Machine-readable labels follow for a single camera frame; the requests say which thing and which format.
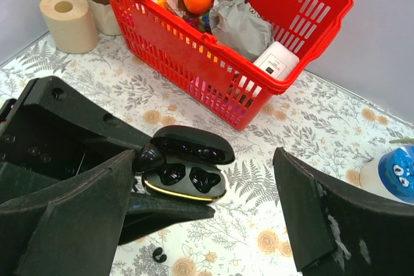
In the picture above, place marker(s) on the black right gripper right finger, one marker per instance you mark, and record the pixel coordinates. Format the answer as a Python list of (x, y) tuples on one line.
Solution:
[(336, 228)]

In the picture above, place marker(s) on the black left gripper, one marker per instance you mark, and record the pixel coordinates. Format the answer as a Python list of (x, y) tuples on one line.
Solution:
[(57, 132)]

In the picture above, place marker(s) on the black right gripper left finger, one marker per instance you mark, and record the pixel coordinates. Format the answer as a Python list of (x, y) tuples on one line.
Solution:
[(71, 227)]

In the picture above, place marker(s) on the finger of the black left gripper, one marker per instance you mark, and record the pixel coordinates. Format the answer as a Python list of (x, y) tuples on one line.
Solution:
[(147, 214)]

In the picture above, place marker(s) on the glossy black earbud charging case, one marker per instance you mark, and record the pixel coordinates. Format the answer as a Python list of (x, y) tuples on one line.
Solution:
[(191, 171)]

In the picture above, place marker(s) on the black round earbud left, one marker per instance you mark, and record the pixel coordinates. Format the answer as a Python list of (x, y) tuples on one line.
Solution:
[(158, 255)]

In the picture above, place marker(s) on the beige paper roll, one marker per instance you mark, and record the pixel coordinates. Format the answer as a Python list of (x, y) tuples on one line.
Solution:
[(71, 25)]

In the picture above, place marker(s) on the blue-lidded white container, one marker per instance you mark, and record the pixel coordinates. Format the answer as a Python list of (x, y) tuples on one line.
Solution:
[(391, 175)]

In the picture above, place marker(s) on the floral patterned table mat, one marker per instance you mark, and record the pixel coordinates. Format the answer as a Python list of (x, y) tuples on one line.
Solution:
[(316, 122)]

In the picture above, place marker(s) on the red plastic shopping basket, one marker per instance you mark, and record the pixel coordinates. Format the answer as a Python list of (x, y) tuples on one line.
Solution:
[(207, 65)]

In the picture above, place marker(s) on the white small box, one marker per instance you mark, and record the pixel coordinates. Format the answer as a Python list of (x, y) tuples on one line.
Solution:
[(276, 61)]

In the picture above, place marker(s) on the crumpled grey plastic bag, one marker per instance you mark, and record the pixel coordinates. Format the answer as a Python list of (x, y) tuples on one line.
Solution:
[(237, 25)]

